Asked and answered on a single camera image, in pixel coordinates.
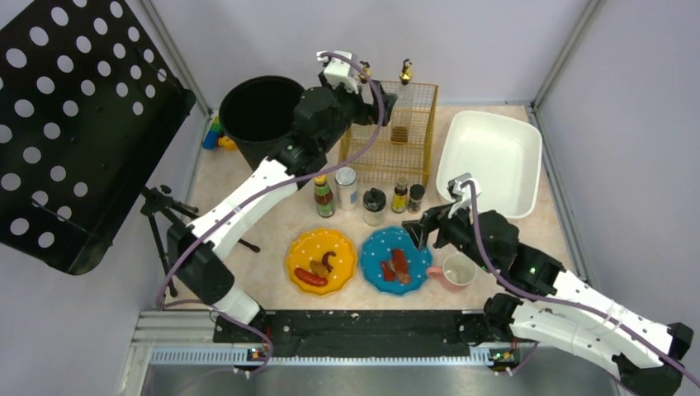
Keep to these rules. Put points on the small black cap bottle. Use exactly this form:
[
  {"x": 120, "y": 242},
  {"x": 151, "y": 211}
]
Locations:
[{"x": 416, "y": 194}]

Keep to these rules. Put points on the sauce bottle yellow cap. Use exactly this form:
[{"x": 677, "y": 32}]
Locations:
[{"x": 324, "y": 200}]

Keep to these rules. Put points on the glass oil bottle brown liquid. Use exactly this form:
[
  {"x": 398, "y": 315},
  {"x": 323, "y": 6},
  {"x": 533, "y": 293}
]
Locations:
[{"x": 402, "y": 114}]

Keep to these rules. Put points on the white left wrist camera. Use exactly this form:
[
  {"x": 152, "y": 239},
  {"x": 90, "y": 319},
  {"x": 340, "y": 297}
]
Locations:
[{"x": 337, "y": 73}]

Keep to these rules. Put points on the small yellow label bottle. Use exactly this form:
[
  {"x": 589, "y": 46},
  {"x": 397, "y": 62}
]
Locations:
[{"x": 400, "y": 198}]

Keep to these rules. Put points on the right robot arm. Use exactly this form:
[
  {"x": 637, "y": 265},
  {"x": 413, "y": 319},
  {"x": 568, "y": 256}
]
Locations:
[{"x": 546, "y": 303}]

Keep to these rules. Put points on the yellow dotted plate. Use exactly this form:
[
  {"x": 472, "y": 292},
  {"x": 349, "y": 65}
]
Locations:
[{"x": 311, "y": 246}]

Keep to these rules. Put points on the pink mug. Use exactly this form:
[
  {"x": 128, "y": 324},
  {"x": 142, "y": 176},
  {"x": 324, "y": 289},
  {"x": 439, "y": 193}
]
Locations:
[{"x": 455, "y": 274}]

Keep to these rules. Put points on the red meat pieces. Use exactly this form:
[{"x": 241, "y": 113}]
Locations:
[{"x": 396, "y": 268}]

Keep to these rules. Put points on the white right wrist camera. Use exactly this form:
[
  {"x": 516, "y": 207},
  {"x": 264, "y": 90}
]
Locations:
[{"x": 463, "y": 189}]

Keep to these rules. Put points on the white plastic tub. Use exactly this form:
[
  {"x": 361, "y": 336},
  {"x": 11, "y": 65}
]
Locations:
[{"x": 503, "y": 154}]

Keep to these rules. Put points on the dark curved sausage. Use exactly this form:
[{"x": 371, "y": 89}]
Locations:
[{"x": 325, "y": 260}]

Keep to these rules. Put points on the gold wire basket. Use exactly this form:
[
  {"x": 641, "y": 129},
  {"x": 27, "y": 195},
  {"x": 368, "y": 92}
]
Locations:
[{"x": 404, "y": 147}]

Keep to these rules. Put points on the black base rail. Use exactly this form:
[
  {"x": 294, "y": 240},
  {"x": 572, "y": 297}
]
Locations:
[{"x": 367, "y": 333}]

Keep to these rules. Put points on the black tripod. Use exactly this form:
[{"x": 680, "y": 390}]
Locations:
[{"x": 164, "y": 218}]

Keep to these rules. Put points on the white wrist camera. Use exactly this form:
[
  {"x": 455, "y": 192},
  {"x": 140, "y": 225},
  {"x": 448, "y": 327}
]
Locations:
[
  {"x": 337, "y": 73},
  {"x": 463, "y": 189}
]

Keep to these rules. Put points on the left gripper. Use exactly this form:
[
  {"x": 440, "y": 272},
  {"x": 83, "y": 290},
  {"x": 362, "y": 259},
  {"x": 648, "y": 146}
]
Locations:
[{"x": 370, "y": 103}]

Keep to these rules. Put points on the blue dotted plate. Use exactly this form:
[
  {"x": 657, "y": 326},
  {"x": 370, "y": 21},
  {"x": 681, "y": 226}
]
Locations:
[{"x": 378, "y": 248}]

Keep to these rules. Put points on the black ribbed trash bin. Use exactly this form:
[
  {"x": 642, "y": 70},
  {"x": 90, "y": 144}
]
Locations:
[{"x": 258, "y": 113}]

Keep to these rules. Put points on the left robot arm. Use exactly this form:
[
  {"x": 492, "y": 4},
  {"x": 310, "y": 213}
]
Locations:
[{"x": 320, "y": 119}]

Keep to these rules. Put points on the black lid glass shaker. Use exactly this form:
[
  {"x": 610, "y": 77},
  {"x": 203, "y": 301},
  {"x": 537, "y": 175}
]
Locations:
[{"x": 374, "y": 203}]

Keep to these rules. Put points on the glass oil bottle clear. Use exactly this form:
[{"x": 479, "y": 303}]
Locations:
[{"x": 365, "y": 75}]

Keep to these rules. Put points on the silver lid jar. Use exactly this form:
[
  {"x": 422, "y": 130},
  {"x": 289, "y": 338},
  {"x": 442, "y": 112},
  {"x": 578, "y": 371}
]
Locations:
[{"x": 346, "y": 185}]

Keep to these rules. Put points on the red sausage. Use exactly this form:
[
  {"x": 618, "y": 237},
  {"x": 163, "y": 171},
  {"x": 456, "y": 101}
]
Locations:
[{"x": 310, "y": 278}]

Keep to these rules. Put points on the colourful toy blocks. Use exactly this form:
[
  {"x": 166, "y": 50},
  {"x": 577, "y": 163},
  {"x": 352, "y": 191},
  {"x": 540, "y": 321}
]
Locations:
[{"x": 216, "y": 138}]

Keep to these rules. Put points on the brown food piece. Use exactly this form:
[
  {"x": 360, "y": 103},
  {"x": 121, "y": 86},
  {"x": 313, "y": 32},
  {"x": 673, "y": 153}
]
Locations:
[{"x": 319, "y": 269}]

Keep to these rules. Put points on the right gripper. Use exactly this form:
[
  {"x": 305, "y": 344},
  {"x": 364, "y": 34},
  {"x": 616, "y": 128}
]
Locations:
[{"x": 437, "y": 228}]

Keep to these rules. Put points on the black perforated stand panel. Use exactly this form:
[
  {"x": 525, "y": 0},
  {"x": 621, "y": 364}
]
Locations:
[{"x": 88, "y": 108}]

